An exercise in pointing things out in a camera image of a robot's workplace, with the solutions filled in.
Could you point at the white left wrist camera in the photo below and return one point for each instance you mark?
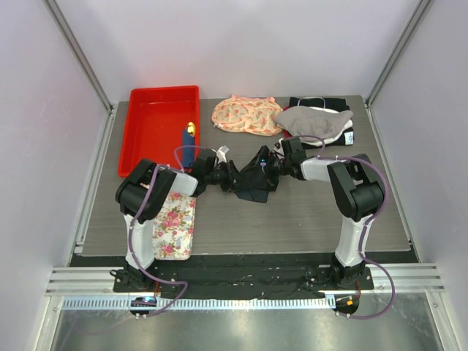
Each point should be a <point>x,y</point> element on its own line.
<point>221,154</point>

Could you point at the dark navy paper napkin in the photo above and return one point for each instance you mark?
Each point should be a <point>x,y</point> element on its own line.
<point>252,185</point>

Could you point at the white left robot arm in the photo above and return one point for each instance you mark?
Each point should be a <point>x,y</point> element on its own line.
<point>141,197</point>

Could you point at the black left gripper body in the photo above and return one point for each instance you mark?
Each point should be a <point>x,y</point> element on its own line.
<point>223,175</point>

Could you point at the orange patterned cloth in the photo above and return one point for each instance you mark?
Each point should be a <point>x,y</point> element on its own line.
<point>247,115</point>

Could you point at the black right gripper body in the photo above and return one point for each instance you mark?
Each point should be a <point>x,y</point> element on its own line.
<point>276,168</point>

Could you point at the white cloth with print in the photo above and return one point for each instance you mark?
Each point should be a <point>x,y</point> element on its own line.
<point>344,138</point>

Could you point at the grey cloth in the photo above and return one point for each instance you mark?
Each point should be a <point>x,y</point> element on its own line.
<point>307,123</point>

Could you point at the black cloth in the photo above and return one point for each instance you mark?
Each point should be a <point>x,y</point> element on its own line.
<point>330,103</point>

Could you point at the iridescent rainbow fork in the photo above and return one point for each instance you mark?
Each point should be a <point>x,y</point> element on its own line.
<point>263,164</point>

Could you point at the white slotted cable duct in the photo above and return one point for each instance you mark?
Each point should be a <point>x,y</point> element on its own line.
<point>142,303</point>

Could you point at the floral rectangular tray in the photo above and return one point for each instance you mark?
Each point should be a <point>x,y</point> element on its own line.
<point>173,228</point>

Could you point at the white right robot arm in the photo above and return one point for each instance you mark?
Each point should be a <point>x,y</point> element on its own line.
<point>360,192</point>

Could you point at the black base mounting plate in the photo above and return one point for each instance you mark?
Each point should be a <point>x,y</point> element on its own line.
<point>233,276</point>

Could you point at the red plastic bin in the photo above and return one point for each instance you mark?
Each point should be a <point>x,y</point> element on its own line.
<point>156,118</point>

